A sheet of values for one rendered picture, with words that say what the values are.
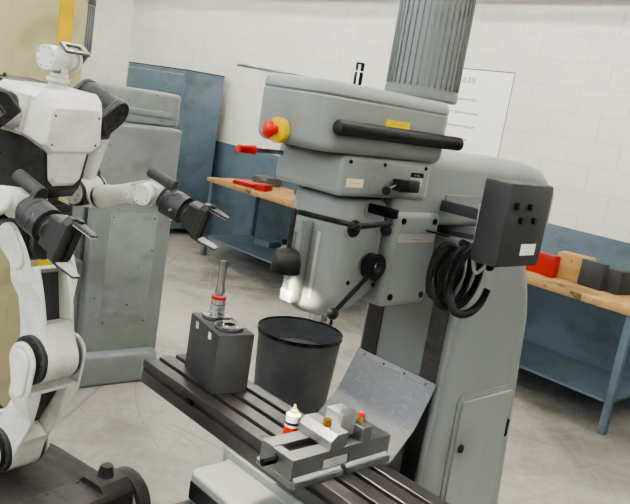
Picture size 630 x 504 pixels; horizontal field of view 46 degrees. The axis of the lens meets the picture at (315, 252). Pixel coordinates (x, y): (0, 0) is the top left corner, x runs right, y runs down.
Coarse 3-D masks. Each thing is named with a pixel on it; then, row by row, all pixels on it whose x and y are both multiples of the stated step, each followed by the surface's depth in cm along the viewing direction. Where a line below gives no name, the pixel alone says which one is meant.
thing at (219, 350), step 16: (192, 320) 233; (208, 320) 228; (224, 320) 226; (192, 336) 232; (208, 336) 222; (224, 336) 217; (240, 336) 219; (192, 352) 232; (208, 352) 221; (224, 352) 218; (240, 352) 221; (192, 368) 232; (208, 368) 221; (224, 368) 219; (240, 368) 222; (208, 384) 221; (224, 384) 221; (240, 384) 224
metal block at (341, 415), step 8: (328, 408) 189; (336, 408) 189; (344, 408) 190; (328, 416) 189; (336, 416) 187; (344, 416) 186; (352, 416) 188; (336, 424) 187; (344, 424) 186; (352, 424) 189; (352, 432) 190
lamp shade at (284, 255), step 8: (280, 248) 174; (288, 248) 174; (280, 256) 173; (288, 256) 172; (296, 256) 173; (272, 264) 174; (280, 264) 172; (288, 264) 172; (296, 264) 173; (280, 272) 173; (288, 272) 173; (296, 272) 174
